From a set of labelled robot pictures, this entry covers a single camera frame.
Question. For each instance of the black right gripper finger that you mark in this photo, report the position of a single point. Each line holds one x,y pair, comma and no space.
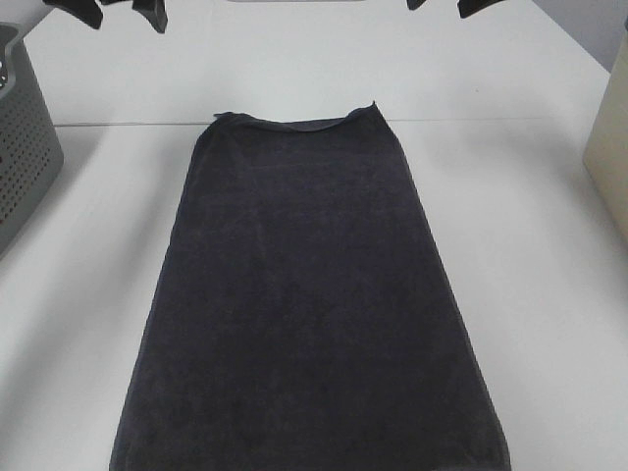
468,8
414,4

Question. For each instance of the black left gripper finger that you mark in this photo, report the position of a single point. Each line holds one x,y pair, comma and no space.
154,11
87,11

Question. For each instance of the dark navy towel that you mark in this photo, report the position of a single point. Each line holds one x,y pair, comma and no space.
303,319

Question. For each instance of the grey perforated plastic basket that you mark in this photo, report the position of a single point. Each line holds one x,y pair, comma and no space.
31,154

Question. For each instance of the beige box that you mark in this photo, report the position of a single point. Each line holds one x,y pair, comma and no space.
605,156

